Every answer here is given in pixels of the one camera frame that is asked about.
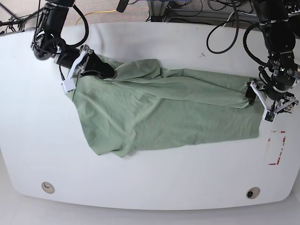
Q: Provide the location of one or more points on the left table grommet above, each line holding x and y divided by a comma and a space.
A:
48, 187

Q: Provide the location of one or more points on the green polo T-shirt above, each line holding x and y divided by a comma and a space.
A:
148, 107

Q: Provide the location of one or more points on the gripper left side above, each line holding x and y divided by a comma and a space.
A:
271, 99

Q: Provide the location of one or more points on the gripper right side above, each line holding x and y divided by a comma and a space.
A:
92, 64

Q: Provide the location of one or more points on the aluminium frame post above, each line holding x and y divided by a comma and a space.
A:
157, 9

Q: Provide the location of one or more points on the table grommet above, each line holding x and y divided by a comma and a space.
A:
253, 193
48, 187

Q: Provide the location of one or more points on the black tripod stand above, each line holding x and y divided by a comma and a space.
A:
18, 10

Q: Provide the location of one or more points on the right table grommet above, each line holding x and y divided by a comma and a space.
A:
253, 193

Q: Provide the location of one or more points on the red tape rectangle marker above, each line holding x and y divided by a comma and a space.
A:
274, 148

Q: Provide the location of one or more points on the wrist camera right side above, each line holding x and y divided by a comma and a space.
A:
68, 86

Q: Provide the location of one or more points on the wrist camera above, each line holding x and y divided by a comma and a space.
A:
269, 116
68, 86

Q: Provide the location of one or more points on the wrist camera left side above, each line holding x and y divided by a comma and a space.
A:
269, 116

